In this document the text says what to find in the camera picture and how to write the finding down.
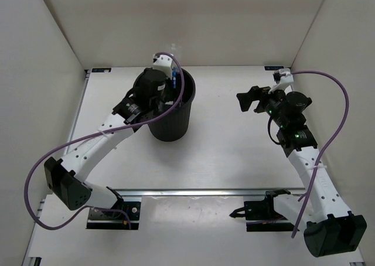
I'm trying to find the blue table sticker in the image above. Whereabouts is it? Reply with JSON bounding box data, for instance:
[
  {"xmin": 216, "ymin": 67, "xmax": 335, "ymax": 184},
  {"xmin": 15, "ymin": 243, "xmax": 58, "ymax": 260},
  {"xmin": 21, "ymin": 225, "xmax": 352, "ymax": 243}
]
[
  {"xmin": 91, "ymin": 68, "xmax": 112, "ymax": 73},
  {"xmin": 264, "ymin": 66, "xmax": 284, "ymax": 71}
]

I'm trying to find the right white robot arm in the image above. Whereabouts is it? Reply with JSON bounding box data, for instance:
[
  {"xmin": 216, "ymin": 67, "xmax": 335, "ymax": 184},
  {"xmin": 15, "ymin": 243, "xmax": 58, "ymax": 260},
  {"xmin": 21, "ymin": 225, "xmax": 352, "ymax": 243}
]
[{"xmin": 236, "ymin": 86, "xmax": 367, "ymax": 257}]

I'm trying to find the right blue table sticker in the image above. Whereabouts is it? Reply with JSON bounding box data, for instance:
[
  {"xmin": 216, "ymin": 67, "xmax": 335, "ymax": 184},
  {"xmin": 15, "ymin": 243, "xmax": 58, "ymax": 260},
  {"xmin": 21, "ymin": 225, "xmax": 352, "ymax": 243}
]
[{"xmin": 264, "ymin": 66, "xmax": 284, "ymax": 71}]

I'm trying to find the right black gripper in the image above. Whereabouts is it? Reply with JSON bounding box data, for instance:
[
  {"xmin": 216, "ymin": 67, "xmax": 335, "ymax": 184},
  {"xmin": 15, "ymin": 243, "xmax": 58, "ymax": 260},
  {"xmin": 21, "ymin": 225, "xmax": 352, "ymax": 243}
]
[{"xmin": 238, "ymin": 84, "xmax": 289, "ymax": 128}]

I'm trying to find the aluminium rail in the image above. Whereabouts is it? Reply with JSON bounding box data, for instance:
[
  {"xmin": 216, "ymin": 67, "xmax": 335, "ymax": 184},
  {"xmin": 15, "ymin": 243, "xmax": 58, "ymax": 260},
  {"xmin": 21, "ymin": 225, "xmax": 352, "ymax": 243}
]
[{"xmin": 112, "ymin": 187, "xmax": 275, "ymax": 197}]

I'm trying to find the blue label water bottle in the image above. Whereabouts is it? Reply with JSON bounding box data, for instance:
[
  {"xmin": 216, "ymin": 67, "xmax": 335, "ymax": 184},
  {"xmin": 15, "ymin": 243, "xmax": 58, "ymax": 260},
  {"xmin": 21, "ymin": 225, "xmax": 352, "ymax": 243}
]
[{"xmin": 172, "ymin": 67, "xmax": 179, "ymax": 89}]

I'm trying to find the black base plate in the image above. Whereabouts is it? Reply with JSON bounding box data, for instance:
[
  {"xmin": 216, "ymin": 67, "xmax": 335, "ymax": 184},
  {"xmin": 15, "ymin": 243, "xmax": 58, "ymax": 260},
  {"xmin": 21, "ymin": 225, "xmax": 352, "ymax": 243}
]
[
  {"xmin": 86, "ymin": 197, "xmax": 141, "ymax": 230},
  {"xmin": 229, "ymin": 199, "xmax": 294, "ymax": 233}
]

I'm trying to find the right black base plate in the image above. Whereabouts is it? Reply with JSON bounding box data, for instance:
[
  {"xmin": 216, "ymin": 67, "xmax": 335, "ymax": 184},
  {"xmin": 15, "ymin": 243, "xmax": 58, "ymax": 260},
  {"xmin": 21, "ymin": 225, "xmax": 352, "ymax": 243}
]
[{"xmin": 229, "ymin": 199, "xmax": 294, "ymax": 233}]

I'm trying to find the left blue table sticker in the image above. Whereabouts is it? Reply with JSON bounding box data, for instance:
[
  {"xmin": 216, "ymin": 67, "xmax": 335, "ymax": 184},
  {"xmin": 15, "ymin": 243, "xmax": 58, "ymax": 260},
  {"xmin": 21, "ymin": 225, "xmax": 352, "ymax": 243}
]
[{"xmin": 91, "ymin": 68, "xmax": 112, "ymax": 73}]

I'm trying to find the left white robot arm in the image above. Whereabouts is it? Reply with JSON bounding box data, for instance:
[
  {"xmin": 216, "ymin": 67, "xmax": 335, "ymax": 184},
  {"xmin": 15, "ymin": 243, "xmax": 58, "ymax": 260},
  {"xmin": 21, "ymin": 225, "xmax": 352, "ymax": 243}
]
[{"xmin": 43, "ymin": 67, "xmax": 185, "ymax": 219}]

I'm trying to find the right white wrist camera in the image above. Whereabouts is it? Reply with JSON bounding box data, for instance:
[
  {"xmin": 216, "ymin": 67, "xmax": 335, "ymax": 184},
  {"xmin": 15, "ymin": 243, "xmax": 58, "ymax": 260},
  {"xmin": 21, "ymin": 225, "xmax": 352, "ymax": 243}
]
[{"xmin": 268, "ymin": 68, "xmax": 294, "ymax": 94}]

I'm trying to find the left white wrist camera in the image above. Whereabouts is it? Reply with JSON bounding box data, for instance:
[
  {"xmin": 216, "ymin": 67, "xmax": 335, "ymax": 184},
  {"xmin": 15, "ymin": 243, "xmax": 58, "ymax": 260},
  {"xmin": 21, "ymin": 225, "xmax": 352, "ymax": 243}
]
[{"xmin": 152, "ymin": 54, "xmax": 176, "ymax": 79}]

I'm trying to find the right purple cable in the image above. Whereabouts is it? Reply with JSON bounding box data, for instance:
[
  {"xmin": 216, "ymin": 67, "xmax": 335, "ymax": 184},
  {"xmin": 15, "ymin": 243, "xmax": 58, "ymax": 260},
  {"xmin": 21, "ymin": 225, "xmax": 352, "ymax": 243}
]
[{"xmin": 288, "ymin": 70, "xmax": 350, "ymax": 239}]

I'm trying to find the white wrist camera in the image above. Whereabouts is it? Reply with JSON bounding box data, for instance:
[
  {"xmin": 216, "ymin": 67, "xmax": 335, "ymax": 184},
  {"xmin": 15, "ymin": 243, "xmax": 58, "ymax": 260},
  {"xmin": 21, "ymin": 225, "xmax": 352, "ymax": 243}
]
[
  {"xmin": 268, "ymin": 68, "xmax": 294, "ymax": 94},
  {"xmin": 152, "ymin": 54, "xmax": 176, "ymax": 79}
]

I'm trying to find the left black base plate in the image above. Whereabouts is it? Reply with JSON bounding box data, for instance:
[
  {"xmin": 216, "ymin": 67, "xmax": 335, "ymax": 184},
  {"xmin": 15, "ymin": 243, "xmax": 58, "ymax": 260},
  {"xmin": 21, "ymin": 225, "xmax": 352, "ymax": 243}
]
[{"xmin": 86, "ymin": 197, "xmax": 141, "ymax": 230}]

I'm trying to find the black plastic waste bin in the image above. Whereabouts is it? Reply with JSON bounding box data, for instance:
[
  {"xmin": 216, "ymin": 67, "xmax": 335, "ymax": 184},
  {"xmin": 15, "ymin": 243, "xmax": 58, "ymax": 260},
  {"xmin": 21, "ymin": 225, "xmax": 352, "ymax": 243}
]
[{"xmin": 130, "ymin": 67, "xmax": 196, "ymax": 142}]

